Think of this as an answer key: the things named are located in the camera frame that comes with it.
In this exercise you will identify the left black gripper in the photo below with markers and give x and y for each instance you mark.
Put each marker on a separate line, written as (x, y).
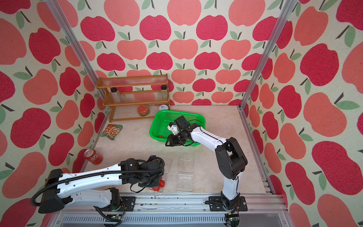
(156, 184)

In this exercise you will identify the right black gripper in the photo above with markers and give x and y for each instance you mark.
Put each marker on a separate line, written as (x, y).
(172, 142)

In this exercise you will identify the strawberry one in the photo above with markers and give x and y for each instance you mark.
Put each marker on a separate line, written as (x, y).
(156, 189)

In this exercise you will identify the strawberry two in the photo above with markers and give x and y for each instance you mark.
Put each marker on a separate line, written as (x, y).
(162, 184)

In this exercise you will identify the green plastic basket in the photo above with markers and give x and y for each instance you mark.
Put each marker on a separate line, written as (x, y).
(164, 117)

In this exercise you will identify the clear clamshell container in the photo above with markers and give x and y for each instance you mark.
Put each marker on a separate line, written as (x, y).
(167, 166)
(185, 175)

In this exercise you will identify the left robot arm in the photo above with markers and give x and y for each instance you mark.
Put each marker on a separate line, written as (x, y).
(97, 188)

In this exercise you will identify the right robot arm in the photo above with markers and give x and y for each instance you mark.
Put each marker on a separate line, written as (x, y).
(230, 157)

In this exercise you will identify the yellow pull-tab can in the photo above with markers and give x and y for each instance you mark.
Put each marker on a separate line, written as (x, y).
(163, 107)

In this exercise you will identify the right glass spice jar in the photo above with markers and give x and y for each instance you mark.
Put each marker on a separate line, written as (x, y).
(164, 92)

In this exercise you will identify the glass spice jar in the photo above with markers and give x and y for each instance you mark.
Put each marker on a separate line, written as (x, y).
(164, 92)
(115, 95)

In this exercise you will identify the red round tin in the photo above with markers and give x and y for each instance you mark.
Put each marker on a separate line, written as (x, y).
(143, 110)

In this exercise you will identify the soup seasoning packet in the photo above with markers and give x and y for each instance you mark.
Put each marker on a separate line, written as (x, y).
(111, 131)

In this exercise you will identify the red soda can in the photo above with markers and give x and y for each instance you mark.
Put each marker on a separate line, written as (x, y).
(92, 156)

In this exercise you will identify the wooden three-tier shelf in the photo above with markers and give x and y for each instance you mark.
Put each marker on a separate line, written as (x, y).
(135, 91)

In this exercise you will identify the left glass spice jar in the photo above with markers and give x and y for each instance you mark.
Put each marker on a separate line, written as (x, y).
(115, 95)

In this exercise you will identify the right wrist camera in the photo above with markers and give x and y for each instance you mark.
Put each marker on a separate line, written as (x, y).
(173, 128)

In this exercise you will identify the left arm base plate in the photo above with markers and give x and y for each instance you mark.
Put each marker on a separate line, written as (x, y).
(124, 203)

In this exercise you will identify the aluminium front rail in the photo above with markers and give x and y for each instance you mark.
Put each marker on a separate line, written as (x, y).
(194, 210)

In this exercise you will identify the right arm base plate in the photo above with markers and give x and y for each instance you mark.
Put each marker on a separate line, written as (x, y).
(221, 203)

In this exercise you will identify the right aluminium frame post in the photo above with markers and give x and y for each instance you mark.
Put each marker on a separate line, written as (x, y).
(271, 44)

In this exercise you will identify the aluminium frame post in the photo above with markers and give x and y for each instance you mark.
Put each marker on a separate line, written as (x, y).
(271, 44)
(61, 19)

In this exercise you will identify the left aluminium frame post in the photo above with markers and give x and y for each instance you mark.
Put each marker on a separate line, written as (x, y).
(61, 19)

